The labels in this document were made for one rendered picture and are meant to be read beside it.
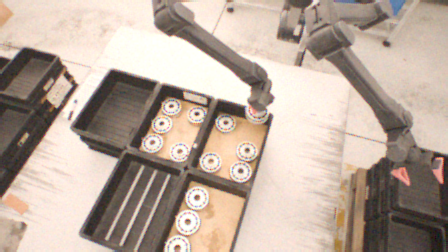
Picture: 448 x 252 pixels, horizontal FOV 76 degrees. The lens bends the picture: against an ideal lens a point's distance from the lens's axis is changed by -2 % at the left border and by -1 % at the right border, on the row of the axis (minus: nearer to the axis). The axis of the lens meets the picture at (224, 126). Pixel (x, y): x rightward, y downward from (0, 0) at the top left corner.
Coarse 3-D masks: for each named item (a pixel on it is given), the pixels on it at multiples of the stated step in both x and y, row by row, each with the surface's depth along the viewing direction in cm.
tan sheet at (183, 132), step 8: (184, 104) 154; (192, 104) 154; (160, 112) 151; (184, 112) 152; (176, 120) 149; (184, 120) 149; (152, 128) 147; (176, 128) 147; (184, 128) 147; (192, 128) 147; (160, 136) 145; (168, 136) 145; (176, 136) 145; (184, 136) 145; (192, 136) 145; (152, 144) 142; (168, 144) 143; (192, 144) 143; (168, 152) 140
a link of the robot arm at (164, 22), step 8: (152, 0) 84; (160, 0) 82; (168, 0) 79; (176, 0) 81; (184, 0) 88; (192, 0) 91; (232, 0) 110; (152, 8) 84; (160, 8) 82; (168, 8) 79; (160, 16) 81; (168, 16) 79; (160, 24) 83; (168, 24) 82; (176, 24) 83
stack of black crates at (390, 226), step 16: (368, 224) 185; (384, 224) 164; (400, 224) 169; (416, 224) 163; (432, 224) 159; (368, 240) 177; (384, 240) 160; (400, 240) 164; (416, 240) 165; (432, 240) 163
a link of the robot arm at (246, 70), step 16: (176, 16) 80; (192, 16) 82; (176, 32) 85; (192, 32) 85; (208, 32) 90; (208, 48) 91; (224, 48) 95; (224, 64) 98; (240, 64) 99; (256, 64) 104; (256, 80) 105
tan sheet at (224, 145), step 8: (240, 120) 150; (248, 120) 150; (240, 128) 147; (248, 128) 148; (256, 128) 148; (264, 128) 148; (216, 136) 145; (224, 136) 145; (232, 136) 145; (240, 136) 145; (248, 136) 145; (256, 136) 145; (208, 144) 143; (216, 144) 143; (224, 144) 143; (232, 144) 143; (256, 144) 143; (216, 152) 141; (224, 152) 141; (232, 152) 141; (248, 152) 141; (224, 160) 139; (232, 160) 139; (256, 160) 139; (200, 168) 137; (224, 168) 137; (224, 176) 135; (248, 184) 133
